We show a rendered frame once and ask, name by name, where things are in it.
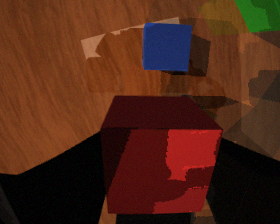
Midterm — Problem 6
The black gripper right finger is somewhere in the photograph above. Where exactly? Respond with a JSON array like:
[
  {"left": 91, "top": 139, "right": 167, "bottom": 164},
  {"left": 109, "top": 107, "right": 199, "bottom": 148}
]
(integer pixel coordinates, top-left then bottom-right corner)
[{"left": 207, "top": 137, "right": 280, "bottom": 224}]

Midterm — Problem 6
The red block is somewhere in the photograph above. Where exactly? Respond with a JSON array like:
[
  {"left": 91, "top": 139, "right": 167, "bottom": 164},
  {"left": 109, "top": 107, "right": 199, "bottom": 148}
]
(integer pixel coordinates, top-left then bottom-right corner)
[{"left": 100, "top": 95, "right": 224, "bottom": 214}]

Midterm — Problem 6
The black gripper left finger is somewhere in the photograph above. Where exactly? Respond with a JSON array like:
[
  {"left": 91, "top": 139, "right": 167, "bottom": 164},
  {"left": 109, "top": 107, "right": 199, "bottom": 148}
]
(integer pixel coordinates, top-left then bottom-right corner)
[{"left": 0, "top": 131, "right": 105, "bottom": 224}]

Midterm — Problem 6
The blue block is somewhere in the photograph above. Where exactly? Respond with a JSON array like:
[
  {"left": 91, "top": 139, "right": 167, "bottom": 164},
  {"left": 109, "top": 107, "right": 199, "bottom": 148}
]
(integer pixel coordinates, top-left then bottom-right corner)
[{"left": 143, "top": 23, "right": 192, "bottom": 71}]

